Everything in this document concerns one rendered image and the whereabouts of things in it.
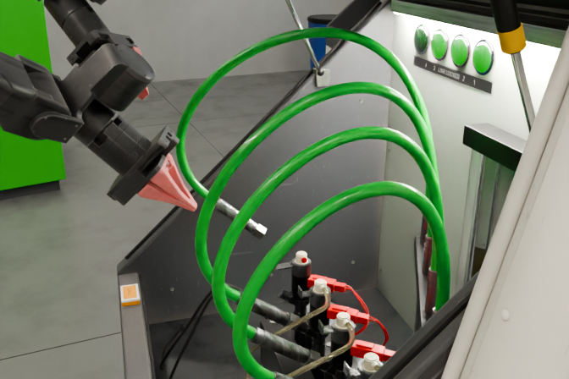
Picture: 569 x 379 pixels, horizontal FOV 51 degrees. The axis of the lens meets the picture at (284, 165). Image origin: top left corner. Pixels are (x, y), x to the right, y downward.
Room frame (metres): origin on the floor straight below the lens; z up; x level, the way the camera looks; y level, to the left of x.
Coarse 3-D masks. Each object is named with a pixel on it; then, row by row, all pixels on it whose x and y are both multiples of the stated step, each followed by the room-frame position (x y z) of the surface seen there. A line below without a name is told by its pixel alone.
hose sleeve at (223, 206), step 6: (216, 204) 0.84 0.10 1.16; (222, 204) 0.84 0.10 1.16; (228, 204) 0.85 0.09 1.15; (222, 210) 0.84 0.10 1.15; (228, 210) 0.84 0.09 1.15; (234, 210) 0.84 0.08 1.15; (228, 216) 0.84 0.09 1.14; (234, 216) 0.84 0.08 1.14; (252, 222) 0.84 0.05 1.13; (246, 228) 0.84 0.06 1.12; (252, 228) 0.84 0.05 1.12
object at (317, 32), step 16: (288, 32) 0.84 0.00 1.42; (304, 32) 0.83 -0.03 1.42; (320, 32) 0.83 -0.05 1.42; (336, 32) 0.83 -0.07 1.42; (352, 32) 0.83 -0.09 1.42; (256, 48) 0.84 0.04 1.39; (368, 48) 0.83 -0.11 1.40; (384, 48) 0.82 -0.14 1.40; (224, 64) 0.84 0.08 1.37; (400, 64) 0.82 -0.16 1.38; (208, 80) 0.85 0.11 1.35; (192, 96) 0.85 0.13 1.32; (416, 96) 0.82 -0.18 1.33; (192, 112) 0.85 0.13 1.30; (192, 176) 0.85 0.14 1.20
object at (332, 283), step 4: (312, 276) 0.76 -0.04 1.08; (316, 276) 0.76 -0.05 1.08; (320, 276) 0.76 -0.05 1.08; (308, 280) 0.75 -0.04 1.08; (312, 280) 0.75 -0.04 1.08; (328, 280) 0.75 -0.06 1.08; (332, 280) 0.75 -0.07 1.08; (308, 284) 0.75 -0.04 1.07; (312, 284) 0.75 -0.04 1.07; (328, 284) 0.74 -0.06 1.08; (332, 284) 0.74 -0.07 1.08; (336, 284) 0.74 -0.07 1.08; (340, 284) 0.74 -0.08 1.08; (344, 284) 0.74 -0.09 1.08; (332, 288) 0.74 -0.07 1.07; (336, 288) 0.74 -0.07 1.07; (340, 288) 0.74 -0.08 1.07; (344, 288) 0.74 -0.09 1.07
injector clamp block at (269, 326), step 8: (264, 320) 0.80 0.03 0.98; (264, 328) 0.77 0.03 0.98; (272, 328) 0.77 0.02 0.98; (280, 328) 0.77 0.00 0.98; (280, 336) 0.76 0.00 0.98; (288, 336) 0.76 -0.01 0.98; (328, 336) 0.76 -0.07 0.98; (328, 344) 0.73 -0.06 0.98; (264, 352) 0.77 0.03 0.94; (272, 352) 0.73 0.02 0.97; (328, 352) 0.72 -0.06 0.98; (264, 360) 0.77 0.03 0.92; (272, 360) 0.73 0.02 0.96; (280, 360) 0.70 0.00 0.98; (288, 360) 0.70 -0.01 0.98; (272, 368) 0.73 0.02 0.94; (280, 368) 0.69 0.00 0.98; (288, 368) 0.68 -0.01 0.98; (296, 368) 0.68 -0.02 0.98; (296, 376) 0.67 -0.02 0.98; (304, 376) 0.67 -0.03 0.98; (312, 376) 0.67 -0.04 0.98; (328, 376) 0.68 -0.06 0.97
